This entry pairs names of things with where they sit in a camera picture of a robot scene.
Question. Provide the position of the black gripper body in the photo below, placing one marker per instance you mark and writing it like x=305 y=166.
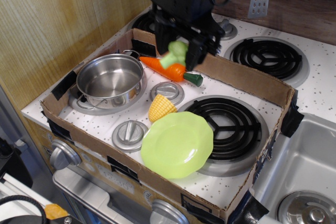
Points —
x=193 y=18

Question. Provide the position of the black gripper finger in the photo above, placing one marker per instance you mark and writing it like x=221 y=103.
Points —
x=165 y=32
x=197 y=50

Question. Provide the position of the green toy broccoli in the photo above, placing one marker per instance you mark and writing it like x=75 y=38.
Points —
x=177 y=51

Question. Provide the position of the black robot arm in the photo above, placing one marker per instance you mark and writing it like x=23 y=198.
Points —
x=193 y=21

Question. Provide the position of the small steel pan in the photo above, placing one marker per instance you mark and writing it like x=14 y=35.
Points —
x=111 y=81

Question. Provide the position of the back left black burner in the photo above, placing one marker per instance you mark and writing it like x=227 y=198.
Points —
x=144 y=22

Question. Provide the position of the black burner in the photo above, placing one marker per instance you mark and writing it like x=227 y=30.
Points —
x=144 y=22
x=273 y=56
x=239 y=133

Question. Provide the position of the orange toy carrot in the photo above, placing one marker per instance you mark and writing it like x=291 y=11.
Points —
x=175 y=72

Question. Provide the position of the grey stove knob back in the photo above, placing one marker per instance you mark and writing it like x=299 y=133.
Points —
x=230 y=31

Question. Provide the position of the grey stove knob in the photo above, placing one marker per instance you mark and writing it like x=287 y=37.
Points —
x=171 y=90
x=128 y=136
x=230 y=31

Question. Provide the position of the grey stove knob centre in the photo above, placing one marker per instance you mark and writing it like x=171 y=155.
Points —
x=171 y=90

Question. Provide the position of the yellow toy corn piece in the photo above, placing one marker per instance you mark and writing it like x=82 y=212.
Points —
x=160 y=107

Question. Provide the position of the hanging metal spatula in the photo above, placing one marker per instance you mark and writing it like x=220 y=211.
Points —
x=258 y=9

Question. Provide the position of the back right black burner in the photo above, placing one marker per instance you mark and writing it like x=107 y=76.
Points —
x=273 y=56

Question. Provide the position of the front left grey burner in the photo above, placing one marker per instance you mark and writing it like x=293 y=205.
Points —
x=118 y=108

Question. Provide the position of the front right black burner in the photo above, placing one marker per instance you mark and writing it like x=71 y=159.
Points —
x=239 y=133

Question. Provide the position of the light green plastic plate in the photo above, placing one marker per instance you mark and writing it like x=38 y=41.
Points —
x=177 y=145

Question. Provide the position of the grey stove knob front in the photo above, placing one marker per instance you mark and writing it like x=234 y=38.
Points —
x=128 y=136

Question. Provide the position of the grey toy sink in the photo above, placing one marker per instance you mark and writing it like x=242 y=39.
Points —
x=305 y=161

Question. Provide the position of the silver oven dial left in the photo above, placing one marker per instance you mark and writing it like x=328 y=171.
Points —
x=63 y=155

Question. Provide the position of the silver oven dial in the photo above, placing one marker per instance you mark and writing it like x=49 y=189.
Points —
x=63 y=155
x=165 y=213

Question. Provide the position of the silver oven dial right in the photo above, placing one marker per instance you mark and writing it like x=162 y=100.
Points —
x=165 y=213

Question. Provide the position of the silver sink drain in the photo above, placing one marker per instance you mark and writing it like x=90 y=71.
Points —
x=306 y=207

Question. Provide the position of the orange object lower left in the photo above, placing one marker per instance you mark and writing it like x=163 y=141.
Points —
x=54 y=211

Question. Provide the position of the silver oven door handle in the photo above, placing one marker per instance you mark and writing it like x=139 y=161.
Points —
x=97 y=202

